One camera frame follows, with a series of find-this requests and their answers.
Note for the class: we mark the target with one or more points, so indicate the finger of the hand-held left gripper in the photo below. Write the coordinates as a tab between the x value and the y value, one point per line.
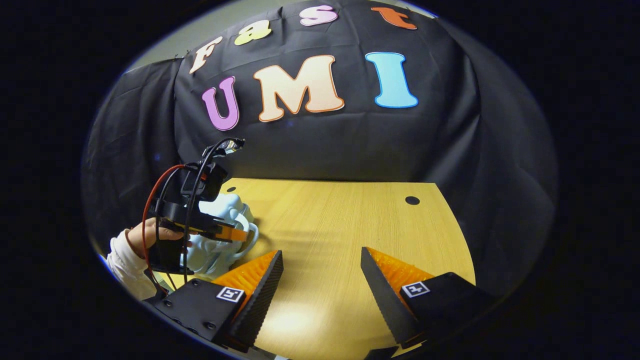
232	233

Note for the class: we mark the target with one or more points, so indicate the black backdrop cloth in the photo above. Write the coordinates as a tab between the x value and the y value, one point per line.
350	145

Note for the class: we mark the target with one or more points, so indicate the light blue suitcase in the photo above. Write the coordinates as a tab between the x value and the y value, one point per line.
215	260

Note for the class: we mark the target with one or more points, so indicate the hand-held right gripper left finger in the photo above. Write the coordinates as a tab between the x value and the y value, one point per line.
267	290

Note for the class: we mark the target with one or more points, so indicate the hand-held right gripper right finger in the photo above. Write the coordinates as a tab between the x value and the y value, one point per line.
380	290

